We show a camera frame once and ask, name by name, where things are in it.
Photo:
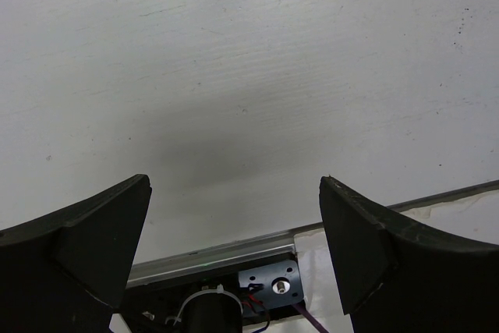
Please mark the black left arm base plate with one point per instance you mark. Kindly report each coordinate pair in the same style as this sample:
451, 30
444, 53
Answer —
227, 299

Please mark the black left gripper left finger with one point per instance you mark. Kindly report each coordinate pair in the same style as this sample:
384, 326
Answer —
67, 271

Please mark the aluminium table edge rail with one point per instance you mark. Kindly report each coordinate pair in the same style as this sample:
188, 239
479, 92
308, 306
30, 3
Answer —
266, 246

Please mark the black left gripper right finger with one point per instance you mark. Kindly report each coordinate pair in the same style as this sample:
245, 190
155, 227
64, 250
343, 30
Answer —
395, 274

